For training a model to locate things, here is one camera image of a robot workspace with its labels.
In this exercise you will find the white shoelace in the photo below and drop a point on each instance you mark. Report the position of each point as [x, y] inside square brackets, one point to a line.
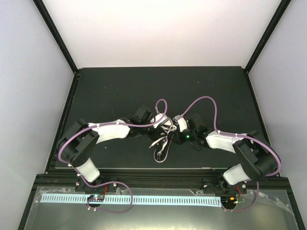
[163, 141]

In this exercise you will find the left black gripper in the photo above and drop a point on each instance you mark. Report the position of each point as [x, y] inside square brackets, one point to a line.
[155, 136]

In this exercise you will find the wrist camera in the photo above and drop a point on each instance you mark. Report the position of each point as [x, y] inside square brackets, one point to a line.
[158, 119]
[180, 122]

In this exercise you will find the black table mat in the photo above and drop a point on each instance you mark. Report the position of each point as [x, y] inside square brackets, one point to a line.
[222, 96]

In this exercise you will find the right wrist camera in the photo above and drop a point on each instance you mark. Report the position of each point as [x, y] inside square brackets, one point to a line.
[180, 122]

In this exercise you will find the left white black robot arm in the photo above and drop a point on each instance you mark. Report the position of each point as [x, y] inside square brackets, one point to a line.
[117, 154]

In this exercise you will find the controller board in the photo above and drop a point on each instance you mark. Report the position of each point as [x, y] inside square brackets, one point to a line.
[230, 200]
[95, 198]

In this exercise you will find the black aluminium rail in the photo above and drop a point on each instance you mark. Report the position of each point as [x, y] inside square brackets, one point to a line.
[162, 178]

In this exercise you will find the white slotted cable duct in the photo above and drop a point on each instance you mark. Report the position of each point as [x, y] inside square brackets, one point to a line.
[155, 200]

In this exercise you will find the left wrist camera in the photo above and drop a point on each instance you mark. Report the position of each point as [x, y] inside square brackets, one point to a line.
[158, 119]

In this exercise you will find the left controller board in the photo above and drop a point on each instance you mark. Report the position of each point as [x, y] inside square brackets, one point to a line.
[95, 198]

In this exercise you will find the black right frame post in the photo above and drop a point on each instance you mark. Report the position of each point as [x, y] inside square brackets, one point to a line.
[278, 14]

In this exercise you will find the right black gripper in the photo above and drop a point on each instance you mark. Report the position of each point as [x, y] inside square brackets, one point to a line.
[178, 140]

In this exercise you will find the black white sneaker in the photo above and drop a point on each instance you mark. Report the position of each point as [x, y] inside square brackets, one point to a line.
[158, 153]

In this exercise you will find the right controller board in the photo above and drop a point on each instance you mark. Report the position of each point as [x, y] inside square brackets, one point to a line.
[230, 200]

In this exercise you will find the black left frame post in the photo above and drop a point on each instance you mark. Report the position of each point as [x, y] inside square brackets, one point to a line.
[55, 33]

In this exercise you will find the black frame post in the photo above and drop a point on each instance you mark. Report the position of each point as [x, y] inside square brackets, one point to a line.
[55, 33]
[278, 14]

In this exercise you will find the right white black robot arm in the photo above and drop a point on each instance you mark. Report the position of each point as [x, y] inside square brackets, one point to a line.
[255, 156]

